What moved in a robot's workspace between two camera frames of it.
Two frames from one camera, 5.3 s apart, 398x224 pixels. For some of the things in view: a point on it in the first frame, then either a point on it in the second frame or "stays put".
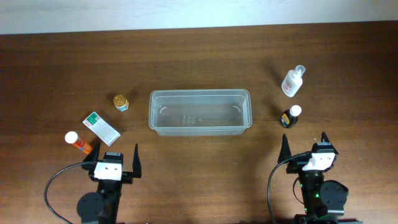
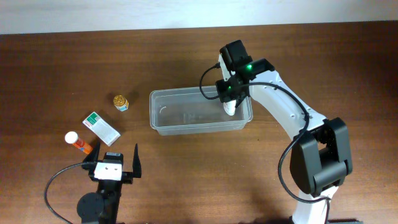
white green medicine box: [104, 130] stays put
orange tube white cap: [71, 137] stays put
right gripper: [292, 168] → [234, 95]
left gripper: [127, 177] stays put
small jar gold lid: [120, 102] stays put
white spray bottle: [293, 81] → [230, 107]
